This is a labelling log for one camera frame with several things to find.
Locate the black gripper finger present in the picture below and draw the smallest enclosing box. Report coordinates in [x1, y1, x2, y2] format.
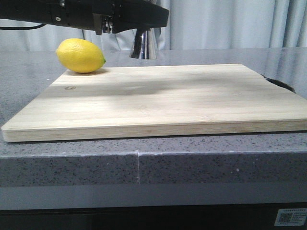
[112, 0, 169, 34]

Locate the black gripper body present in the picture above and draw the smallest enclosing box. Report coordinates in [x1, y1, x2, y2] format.
[0, 0, 114, 35]

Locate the steel jigger measuring cup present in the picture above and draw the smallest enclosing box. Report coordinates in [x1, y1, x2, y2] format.
[130, 29, 157, 60]

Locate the yellow lemon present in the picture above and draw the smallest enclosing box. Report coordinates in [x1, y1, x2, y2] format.
[56, 38, 106, 73]

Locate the grey curtain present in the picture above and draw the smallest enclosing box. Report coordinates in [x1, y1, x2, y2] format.
[0, 0, 307, 51]

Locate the wooden cutting board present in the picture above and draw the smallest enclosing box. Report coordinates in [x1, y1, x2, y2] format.
[2, 64, 307, 142]

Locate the white QR code sticker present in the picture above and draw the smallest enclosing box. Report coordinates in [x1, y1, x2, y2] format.
[274, 208, 307, 227]

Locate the black cable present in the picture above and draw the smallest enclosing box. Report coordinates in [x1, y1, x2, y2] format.
[0, 23, 47, 30]

